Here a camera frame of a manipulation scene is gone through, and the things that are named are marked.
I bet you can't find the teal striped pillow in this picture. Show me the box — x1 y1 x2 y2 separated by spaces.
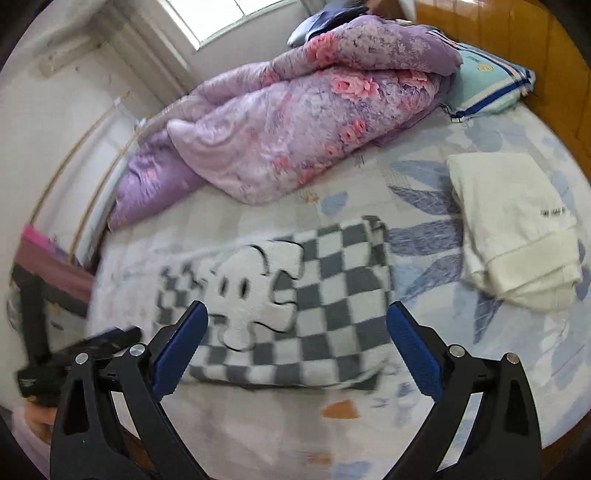
441 41 536 123

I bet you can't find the leaf print bed sheet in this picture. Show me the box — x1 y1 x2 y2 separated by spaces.
90 99 591 480

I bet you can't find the dark blue cloth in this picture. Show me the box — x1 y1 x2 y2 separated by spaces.
287 0 370 47

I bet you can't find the cream garment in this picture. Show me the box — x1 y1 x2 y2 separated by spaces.
447 152 583 311

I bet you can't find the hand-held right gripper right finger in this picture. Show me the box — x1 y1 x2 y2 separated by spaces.
387 301 542 480

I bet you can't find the dark side table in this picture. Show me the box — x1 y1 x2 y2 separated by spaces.
11 226 95 365

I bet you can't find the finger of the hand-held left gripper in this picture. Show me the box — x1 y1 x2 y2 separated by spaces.
76 327 143 363

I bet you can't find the window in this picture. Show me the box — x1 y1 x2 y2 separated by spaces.
161 0 301 51

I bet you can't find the person's left hand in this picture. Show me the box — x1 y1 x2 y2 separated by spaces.
28 406 56 444

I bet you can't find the grey white checkered sweater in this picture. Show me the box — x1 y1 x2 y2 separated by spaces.
157 216 393 391

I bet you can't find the wooden headboard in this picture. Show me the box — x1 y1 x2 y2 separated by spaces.
413 0 591 153

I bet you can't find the purple floral quilt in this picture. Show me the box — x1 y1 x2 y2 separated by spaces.
107 16 462 232

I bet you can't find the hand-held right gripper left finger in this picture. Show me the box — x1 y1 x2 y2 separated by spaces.
50 300 208 480

